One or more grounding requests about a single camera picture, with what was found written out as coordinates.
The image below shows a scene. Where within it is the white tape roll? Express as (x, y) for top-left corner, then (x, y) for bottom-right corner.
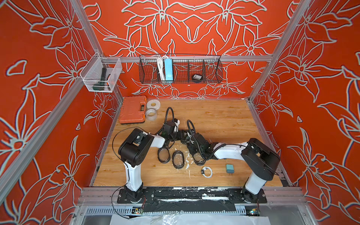
(146, 99), (161, 110)

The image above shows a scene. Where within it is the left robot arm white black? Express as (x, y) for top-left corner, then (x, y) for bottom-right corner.
(118, 119), (182, 202)

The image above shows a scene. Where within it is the teal charger front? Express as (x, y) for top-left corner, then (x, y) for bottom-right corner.
(226, 164), (235, 174)

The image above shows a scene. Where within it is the clear tape roll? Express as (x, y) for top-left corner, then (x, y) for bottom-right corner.
(145, 108), (158, 121)

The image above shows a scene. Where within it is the light blue power bank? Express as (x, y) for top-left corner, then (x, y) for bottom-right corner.
(164, 58), (173, 83)

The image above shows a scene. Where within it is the dark green flashlight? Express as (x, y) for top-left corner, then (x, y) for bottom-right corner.
(93, 67), (107, 91)

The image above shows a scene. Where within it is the black wire wall basket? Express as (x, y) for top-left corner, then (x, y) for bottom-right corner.
(139, 54), (223, 84)

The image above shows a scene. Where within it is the clear acrylic wall box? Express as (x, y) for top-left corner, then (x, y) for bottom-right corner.
(80, 53), (122, 93)

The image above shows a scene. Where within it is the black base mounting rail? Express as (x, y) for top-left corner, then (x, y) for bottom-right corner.
(116, 187), (268, 215)

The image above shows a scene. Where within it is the orange plastic tool case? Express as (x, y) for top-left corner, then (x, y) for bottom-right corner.
(119, 96), (147, 125)

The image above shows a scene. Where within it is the white cable in basket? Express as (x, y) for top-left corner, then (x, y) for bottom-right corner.
(156, 56), (167, 82)

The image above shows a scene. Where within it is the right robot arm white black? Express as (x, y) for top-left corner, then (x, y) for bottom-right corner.
(182, 131), (280, 202)

